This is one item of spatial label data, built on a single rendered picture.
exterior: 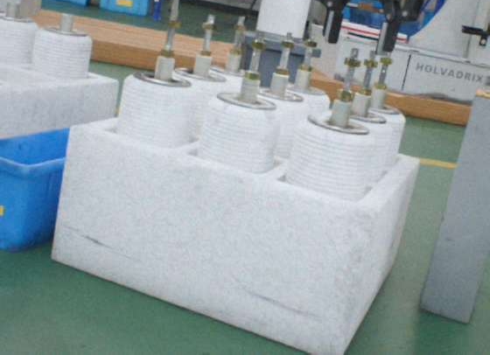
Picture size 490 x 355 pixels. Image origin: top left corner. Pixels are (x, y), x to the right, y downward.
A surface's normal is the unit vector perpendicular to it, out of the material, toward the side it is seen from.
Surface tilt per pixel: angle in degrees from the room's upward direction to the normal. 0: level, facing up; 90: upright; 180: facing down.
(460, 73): 90
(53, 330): 0
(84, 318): 0
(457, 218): 90
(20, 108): 90
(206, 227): 90
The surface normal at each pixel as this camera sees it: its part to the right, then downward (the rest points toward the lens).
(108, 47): 0.15, 0.23
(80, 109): 0.90, 0.25
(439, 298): -0.33, 0.12
